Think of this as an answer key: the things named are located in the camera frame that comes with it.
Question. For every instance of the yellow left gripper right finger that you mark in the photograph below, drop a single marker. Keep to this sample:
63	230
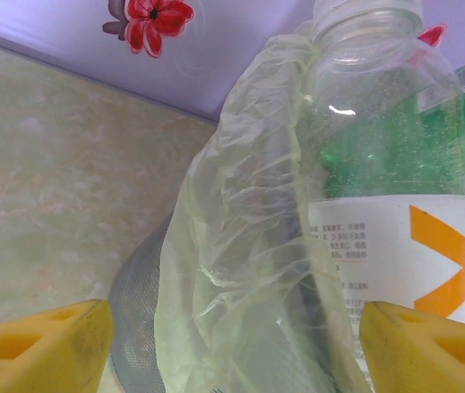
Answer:
421	356

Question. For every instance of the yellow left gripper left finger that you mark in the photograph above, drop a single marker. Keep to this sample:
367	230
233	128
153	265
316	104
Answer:
32	356

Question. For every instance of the white bottle orange chevron label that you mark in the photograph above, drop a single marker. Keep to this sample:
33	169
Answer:
380	245

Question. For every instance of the mesh bin with green liner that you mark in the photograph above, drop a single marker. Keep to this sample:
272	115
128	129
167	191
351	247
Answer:
236	245

